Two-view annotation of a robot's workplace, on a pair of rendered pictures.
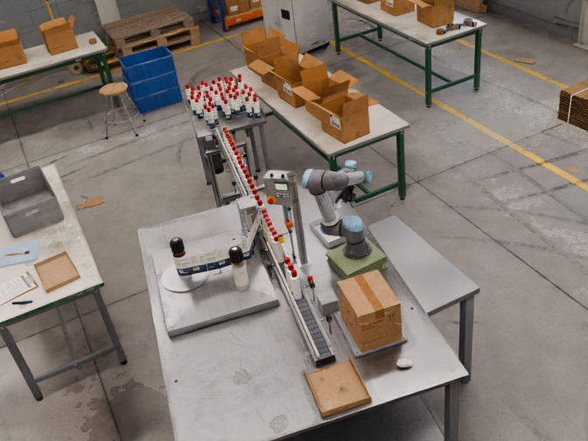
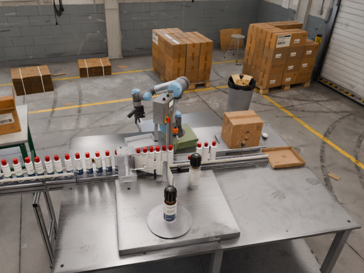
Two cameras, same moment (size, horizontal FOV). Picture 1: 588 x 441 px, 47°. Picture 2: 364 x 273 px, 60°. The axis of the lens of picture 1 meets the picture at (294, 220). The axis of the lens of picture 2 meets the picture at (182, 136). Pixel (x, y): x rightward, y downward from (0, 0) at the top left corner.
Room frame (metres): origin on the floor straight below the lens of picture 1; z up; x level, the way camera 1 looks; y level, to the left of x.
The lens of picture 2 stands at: (3.33, 2.23, 2.53)
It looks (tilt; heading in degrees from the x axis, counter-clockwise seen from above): 33 degrees down; 268
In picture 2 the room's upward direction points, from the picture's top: 3 degrees clockwise
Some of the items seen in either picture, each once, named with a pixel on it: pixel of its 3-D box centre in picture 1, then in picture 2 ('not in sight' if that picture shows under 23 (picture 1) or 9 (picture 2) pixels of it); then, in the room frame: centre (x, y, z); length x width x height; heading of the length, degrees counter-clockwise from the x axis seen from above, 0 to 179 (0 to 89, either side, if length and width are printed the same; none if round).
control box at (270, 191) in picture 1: (280, 188); (163, 109); (3.40, 0.05, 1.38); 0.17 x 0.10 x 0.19; 67
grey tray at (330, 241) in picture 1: (332, 229); (141, 143); (3.61, -0.24, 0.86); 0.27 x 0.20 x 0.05; 21
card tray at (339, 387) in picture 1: (336, 385); (283, 156); (2.30, -0.09, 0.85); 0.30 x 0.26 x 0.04; 11
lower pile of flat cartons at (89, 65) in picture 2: not in sight; (94, 66); (4.99, -4.16, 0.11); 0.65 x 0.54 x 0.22; 18
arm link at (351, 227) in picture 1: (352, 228); (175, 118); (3.30, -0.35, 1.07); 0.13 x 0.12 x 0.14; 58
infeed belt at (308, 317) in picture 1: (283, 269); (176, 166); (3.27, 0.11, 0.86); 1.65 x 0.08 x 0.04; 11
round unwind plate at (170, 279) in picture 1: (185, 276); (169, 220); (3.32, 0.73, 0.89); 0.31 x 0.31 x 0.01
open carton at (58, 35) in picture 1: (59, 33); not in sight; (8.33, 2.51, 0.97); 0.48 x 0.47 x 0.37; 24
